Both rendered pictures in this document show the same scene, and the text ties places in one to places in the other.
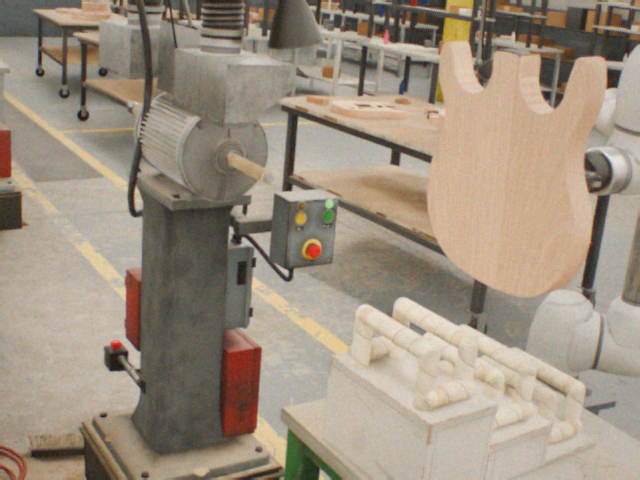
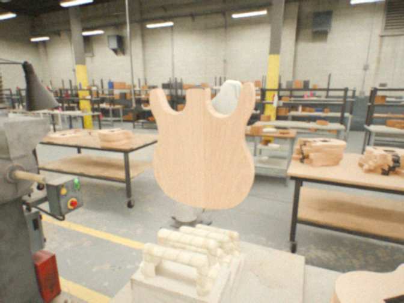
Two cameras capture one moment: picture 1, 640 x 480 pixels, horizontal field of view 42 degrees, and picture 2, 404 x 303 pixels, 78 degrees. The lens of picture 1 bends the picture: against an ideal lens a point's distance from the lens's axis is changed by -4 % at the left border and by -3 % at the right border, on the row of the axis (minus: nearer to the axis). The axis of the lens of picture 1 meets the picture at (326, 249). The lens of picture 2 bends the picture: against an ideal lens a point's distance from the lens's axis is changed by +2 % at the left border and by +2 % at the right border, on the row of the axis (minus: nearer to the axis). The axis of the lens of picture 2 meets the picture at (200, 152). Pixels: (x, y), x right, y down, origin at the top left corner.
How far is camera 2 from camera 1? 0.77 m
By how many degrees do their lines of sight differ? 32
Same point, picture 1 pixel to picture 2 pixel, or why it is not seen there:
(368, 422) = not seen: outside the picture
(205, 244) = (11, 219)
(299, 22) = (42, 95)
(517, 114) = (206, 120)
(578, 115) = (247, 113)
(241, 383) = (48, 275)
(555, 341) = (188, 207)
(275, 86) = (39, 131)
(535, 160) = (221, 142)
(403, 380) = (178, 276)
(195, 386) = (22, 289)
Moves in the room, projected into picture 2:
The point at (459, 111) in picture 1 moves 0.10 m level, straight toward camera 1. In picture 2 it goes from (168, 125) to (178, 130)
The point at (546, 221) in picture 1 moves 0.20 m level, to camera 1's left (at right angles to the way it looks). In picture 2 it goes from (233, 171) to (175, 183)
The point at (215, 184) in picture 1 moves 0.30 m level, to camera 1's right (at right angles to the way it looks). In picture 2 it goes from (10, 189) to (79, 177)
